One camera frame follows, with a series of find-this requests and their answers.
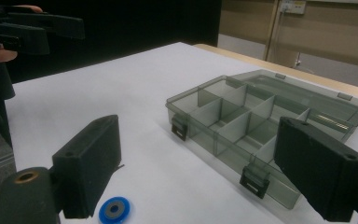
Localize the blue ring with grey centre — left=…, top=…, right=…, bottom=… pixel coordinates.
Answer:
left=98, top=196, right=131, bottom=224

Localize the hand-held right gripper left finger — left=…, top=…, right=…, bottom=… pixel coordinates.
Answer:
left=51, top=114, right=122, bottom=219

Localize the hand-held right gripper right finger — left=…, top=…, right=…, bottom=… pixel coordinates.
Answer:
left=273, top=116, right=358, bottom=222

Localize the transparent grey plastic compartment box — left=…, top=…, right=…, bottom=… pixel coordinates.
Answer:
left=165, top=68, right=358, bottom=210

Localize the black curtain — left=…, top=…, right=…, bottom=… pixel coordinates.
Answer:
left=0, top=0, right=223, bottom=84

